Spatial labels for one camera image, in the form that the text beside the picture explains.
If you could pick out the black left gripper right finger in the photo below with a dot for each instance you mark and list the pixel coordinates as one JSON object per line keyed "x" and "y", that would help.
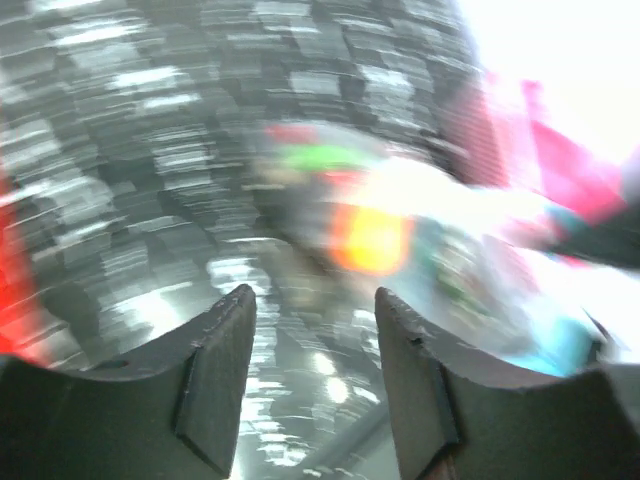
{"x": 458, "y": 412}

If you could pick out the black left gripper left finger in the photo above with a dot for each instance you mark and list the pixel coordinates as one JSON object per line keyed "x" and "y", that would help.
{"x": 169, "y": 409}

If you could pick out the clear zip top bag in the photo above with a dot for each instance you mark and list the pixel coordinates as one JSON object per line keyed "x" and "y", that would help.
{"x": 465, "y": 271}

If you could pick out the orange fake fruit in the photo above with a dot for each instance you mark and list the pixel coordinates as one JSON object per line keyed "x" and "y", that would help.
{"x": 368, "y": 240}

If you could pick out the green fake vegetable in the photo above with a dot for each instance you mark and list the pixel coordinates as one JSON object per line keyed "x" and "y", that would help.
{"x": 318, "y": 158}

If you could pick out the red plastic bin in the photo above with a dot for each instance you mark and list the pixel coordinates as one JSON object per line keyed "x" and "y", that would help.
{"x": 19, "y": 319}

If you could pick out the pink cloth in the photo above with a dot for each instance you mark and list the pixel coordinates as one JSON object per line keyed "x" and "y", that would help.
{"x": 540, "y": 149}

